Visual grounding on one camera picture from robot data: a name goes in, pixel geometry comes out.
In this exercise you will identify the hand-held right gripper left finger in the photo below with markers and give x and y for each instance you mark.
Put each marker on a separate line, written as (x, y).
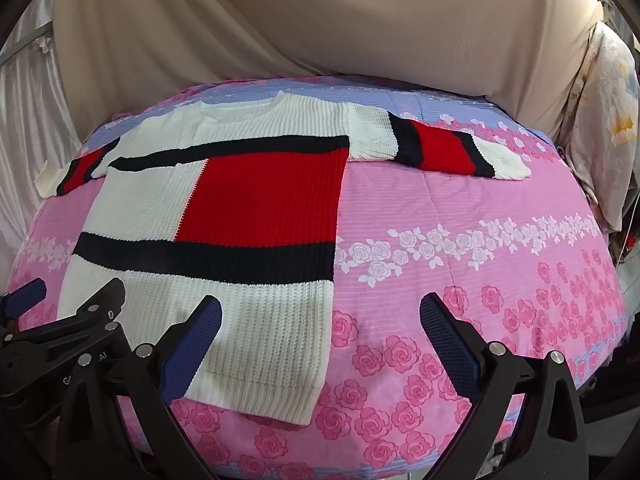
(196, 345)

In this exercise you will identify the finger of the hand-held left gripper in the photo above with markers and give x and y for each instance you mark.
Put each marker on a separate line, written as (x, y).
(29, 292)
(102, 302)

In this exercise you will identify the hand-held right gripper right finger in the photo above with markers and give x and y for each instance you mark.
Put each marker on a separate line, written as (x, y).
(450, 346)

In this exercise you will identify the white red black knit sweater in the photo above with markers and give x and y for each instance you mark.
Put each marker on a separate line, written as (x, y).
(260, 200)

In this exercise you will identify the pink floral bed sheet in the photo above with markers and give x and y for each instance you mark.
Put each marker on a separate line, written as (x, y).
(450, 220)

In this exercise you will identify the white curtain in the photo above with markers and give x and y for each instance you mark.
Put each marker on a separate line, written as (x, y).
(30, 110)

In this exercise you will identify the white floral blanket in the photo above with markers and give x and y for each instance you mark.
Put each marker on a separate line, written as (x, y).
(610, 110)

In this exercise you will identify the beige draped cloth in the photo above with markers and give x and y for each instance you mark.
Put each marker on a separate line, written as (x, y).
(325, 20)

